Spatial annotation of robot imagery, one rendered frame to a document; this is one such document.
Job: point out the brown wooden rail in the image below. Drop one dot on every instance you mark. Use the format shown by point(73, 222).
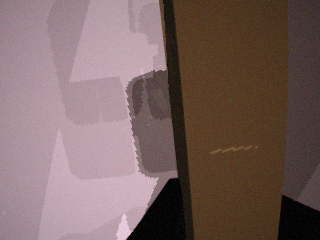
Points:
point(227, 74)

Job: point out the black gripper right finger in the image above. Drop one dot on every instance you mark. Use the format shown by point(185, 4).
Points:
point(298, 221)

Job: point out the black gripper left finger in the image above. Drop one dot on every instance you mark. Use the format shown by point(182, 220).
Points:
point(165, 219)

